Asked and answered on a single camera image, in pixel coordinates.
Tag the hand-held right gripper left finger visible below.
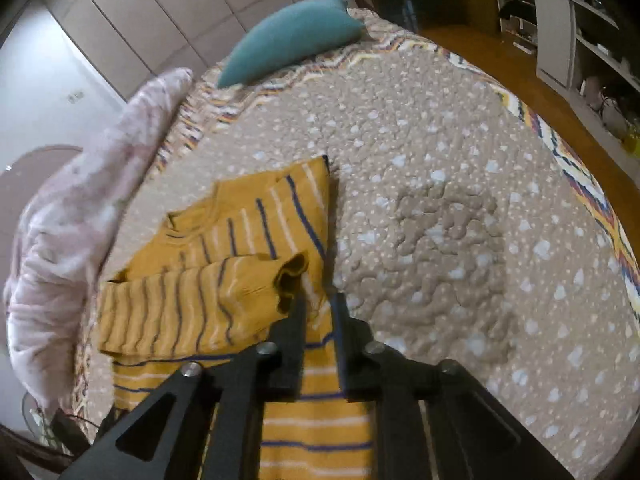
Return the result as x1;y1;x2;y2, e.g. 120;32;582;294
59;296;307;480

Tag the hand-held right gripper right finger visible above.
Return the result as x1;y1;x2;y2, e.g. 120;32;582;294
331;292;576;480

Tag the yellow striped sweater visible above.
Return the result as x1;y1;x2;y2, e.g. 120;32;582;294
96;155;376;480

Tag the beige dotted quilted blanket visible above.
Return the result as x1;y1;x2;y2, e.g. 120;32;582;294
75;7;640;480

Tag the pink floral duvet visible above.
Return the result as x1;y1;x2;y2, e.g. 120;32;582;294
2;67;195;413

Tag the teal pillow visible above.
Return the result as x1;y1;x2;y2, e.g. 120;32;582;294
217;0;367;89

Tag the white door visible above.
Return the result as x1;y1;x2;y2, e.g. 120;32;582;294
0;10;128;173

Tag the white wardrobe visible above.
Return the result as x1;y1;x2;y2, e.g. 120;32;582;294
50;0;371;106

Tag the white shelving unit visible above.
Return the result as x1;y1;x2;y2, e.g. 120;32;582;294
492;0;640;156

